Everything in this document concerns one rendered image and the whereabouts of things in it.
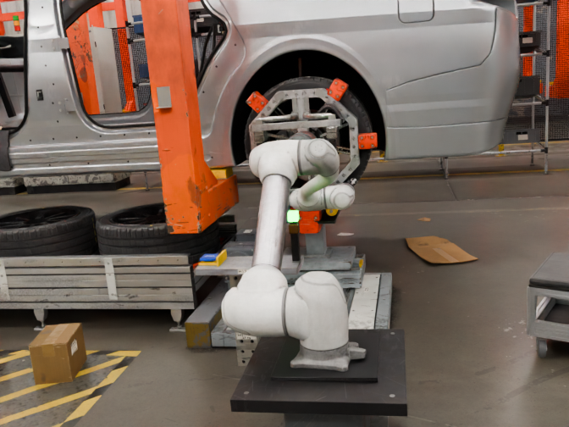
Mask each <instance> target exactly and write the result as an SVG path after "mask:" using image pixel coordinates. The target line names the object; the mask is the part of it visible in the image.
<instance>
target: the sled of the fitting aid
mask: <svg viewBox="0 0 569 427"><path fill-rule="evenodd" d="M365 268H366V259H365V254H356V255H355V258H354V261H353V264H352V268H351V270H300V271H299V273H298V274H284V277H285V278H286V279H287V285H288V287H292V286H294V285H295V283H296V281H297V280H298V279H299V278H300V277H301V276H302V275H304V274H306V273H308V272H312V271H324V272H328V273H330V274H332V275H333V276H334V277H335V278H336V279H337V280H338V282H339V283H340V285H341V287H342V288H362V281H363V276H364V272H365Z"/></svg>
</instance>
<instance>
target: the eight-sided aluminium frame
mask: <svg viewBox="0 0 569 427"><path fill-rule="evenodd" d="M314 92H315V94H314ZM305 93H306V94H305ZM296 94H297V95H296ZM294 97H297V98H304V97H321V98H322V99H323V100H324V101H325V102H326V103H327V104H328V103H331V104H333V105H334V106H336V107H337V108H338V110H339V111H340V112H341V114H342V115H343V117H345V120H346V121H347V122H348V123H349V133H350V150H351V161H350V162H349V163H348V165H347V166H346V167H345V168H344V169H343V170H342V171H341V172H340V174H339V175H338V178H337V179H336V181H335V182H333V183H332V184H331V185H329V186H337V185H339V184H341V183H343V182H344V181H345V180H346V178H347V177H348V176H349V175H350V174H351V173H352V172H353V171H354V170H355V169H356V167H357V166H358V165H359V164H360V154H359V149H358V118H357V117H356V116H355V115H354V114H353V113H352V112H350V111H349V110H348V109H347V108H346V107H345V106H344V105H343V104H341V103H340V102H339V101H336V100H335V99H333V98H332V97H331V96H329V95H328V94H327V90H326V89H324V88H315V89H303V90H291V91H277V92H276V93H275V95H273V97H272V99H271V100H270V101H269V102H268V104H267V105H266V106H265V107H264V108H263V110H262V111H261V112H260V113H259V115H258V116H257V117H256V118H255V119H254V120H253V121H252V122H251V124H250V125H249V132H250V140H251V150H253V149H254V148H255V147H256V146H257V142H254V134H253V132H254V131H251V125H255V124H256V119H259V117H268V116H269V115H270V114H271V113H272V112H273V111H274V110H275V109H276V108H277V107H278V105H279V104H280V103H281V102H282V100H283V99H292V98H294ZM327 97H328V98H327ZM334 103H335V104H334ZM340 109H342V110H340ZM347 114H348V115H349V116H347ZM353 127H354V128H355V129H353ZM353 136H354V137H355V138H354V137H353ZM355 155H356V156H355ZM350 168H351V169H350Z"/></svg>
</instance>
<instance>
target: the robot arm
mask: <svg viewBox="0 0 569 427"><path fill-rule="evenodd" d="M249 165H250V169H251V172H252V173H253V174H254V175H255V176H256V177H258V178H260V181H261V182H262V195H261V201H260V207H259V213H258V221H257V233H256V239H255V246H254V252H253V258H252V264H251V269H249V270H247V271H246V272H245V273H244V274H243V275H242V278H241V280H240V282H239V284H238V286H237V287H233V288H231V289H230V290H229V291H228V292H227V293H226V295H225V297H224V299H223V301H222V317H223V321H224V323H225V324H226V325H227V326H228V327H230V328H231V329H232V330H234V331H236V332H238V333H241V334H243V335H246V336H257V337H281V336H291V337H294V338H296V339H298V340H300V351H299V352H298V354H297V356H296V357H295V358H294V359H293V360H291V362H290V366H291V368H294V369H297V368H307V369H328V370H336V371H340V372H345V371H347V370H348V365H349V362H350V361H351V360H352V359H360V358H365V357H366V354H367V352H366V349H363V348H360V347H358V343H356V342H349V338H348V331H349V320H348V310H347V304H346V299H345V294H344V292H343V290H342V287H341V285H340V283H339V282H338V280H337V279H336V278H335V277H334V276H333V275H332V274H330V273H328V272H324V271H312V272H308V273H306V274H304V275H302V276H301V277H300V278H299V279H298V280H297V281H296V283H295V285H294V286H292V287H288V285H287V279H286V278H285V277H284V275H283V274H282V273H281V268H282V260H283V252H284V244H285V229H286V221H287V213H288V206H289V199H290V205H291V207H292V208H293V209H295V210H298V211H303V212H308V211H318V210H323V209H339V210H343V209H347V208H348V207H350V205H352V203H353V202H354V199H355V190H354V187H353V186H354V184H355V183H356V182H357V180H356V179H355V178H352V179H351V180H348V181H347V182H346V183H341V184H339V185H337V186H329V185H331V184H332V183H333V182H335V181H336V179H337V178H338V175H339V168H340V158H339V154H338V153H337V151H336V150H335V148H334V146H333V145H332V144H331V143H329V142H328V141H326V140H324V139H313V140H282V141H269V142H266V143H263V144H261V145H259V146H257V147H255V148H254V149H253V150H252V151H251V154H250V157H249ZM299 175H318V176H316V177H315V178H313V179H312V180H310V181H308V182H307V183H306V184H305V185H304V186H303V187H302V188H300V189H297V190H295V191H293V192H292V193H291V195H290V188H291V187H292V186H293V184H294V182H295V180H296V178H297V176H299ZM326 186H328V187H326Z"/></svg>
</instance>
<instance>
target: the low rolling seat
mask: <svg viewBox="0 0 569 427"><path fill-rule="evenodd" d="M529 282H530V284H529V285H528V308H527V335H528V336H530V335H531V336H536V350H538V356H539V357H540V358H544V357H546V351H547V339H552V340H558V341H566V342H569V253H563V252H552V253H551V254H550V255H549V256H548V257H547V258H546V259H545V260H544V262H543V263H542V264H541V265H540V266H539V268H538V269H537V270H536V271H535V272H534V273H533V275H532V276H531V277H530V279H529ZM537 296H542V297H544V299H543V300H542V301H541V303H540V304H539V305H538V306H537Z"/></svg>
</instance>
